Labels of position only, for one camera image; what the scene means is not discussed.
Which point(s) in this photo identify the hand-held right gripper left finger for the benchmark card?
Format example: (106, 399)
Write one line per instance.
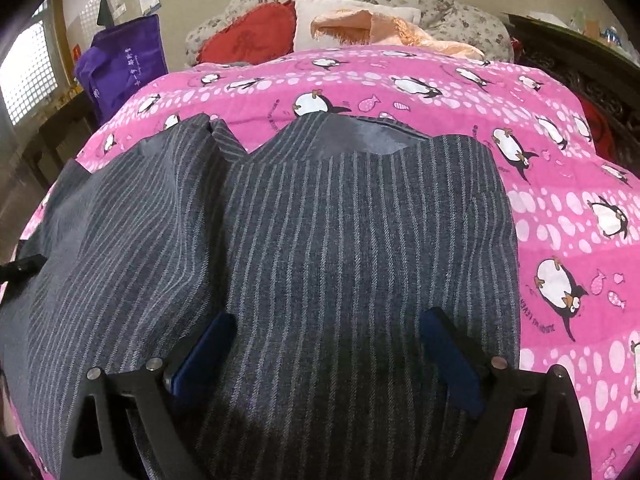
(205, 355)

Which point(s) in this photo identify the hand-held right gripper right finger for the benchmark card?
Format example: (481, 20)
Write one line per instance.
(450, 360)

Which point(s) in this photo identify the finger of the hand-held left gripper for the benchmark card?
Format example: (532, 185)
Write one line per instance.
(22, 266)

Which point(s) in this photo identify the grey striped suit jacket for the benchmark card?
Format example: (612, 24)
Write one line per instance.
(325, 240)

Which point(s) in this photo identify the dark wooden side table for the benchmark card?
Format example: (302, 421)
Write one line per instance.
(55, 140)

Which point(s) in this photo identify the pink penguin print blanket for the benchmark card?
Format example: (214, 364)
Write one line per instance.
(565, 220)

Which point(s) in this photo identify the window with white grille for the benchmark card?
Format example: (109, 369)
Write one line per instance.
(27, 70)

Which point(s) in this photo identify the purple tote bag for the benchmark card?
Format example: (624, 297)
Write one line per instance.
(125, 65)

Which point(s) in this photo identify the red cloth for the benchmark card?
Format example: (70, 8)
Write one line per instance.
(595, 127)

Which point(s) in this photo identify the dark carved wooden cabinet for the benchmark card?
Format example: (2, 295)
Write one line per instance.
(565, 70)

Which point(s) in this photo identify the red pillow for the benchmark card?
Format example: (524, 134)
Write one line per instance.
(250, 35)

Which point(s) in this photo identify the orange fringed cloth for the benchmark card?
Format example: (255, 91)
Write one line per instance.
(390, 30)

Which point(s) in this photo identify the white pillow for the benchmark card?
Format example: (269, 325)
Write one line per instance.
(310, 17)

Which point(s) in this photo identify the clutter on cabinet top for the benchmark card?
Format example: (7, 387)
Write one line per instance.
(600, 30)

